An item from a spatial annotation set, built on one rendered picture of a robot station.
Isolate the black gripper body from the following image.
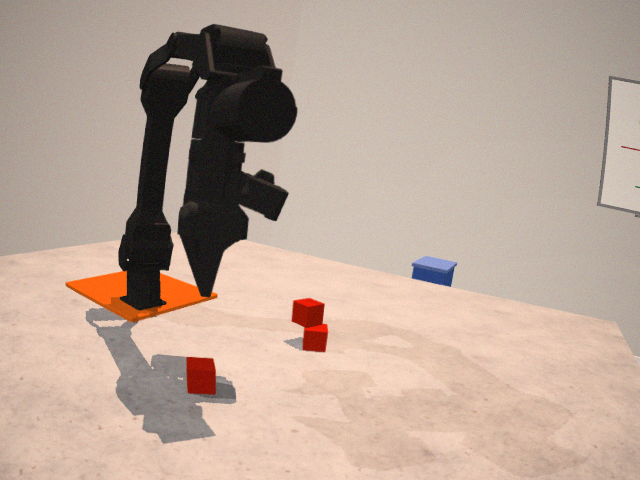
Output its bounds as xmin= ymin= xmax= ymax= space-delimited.
xmin=177 ymin=139 xmax=249 ymax=240

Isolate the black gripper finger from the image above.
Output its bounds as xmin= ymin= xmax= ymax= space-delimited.
xmin=180 ymin=235 xmax=240 ymax=297

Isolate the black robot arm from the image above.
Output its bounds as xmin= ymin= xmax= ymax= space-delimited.
xmin=118 ymin=24 xmax=297 ymax=310

